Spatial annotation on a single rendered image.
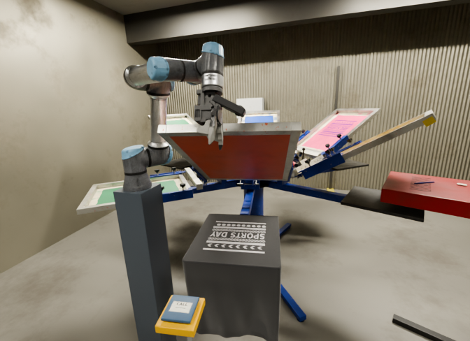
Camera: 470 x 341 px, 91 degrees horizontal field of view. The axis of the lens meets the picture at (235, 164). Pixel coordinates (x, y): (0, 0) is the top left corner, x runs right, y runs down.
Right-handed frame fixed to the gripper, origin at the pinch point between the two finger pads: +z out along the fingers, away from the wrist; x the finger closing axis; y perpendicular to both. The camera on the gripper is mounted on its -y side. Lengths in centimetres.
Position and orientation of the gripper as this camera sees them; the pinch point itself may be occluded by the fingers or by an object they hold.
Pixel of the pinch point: (217, 148)
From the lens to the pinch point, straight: 78.2
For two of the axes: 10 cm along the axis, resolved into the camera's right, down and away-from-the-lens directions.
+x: -1.5, -0.5, -9.9
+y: -9.9, -0.1, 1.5
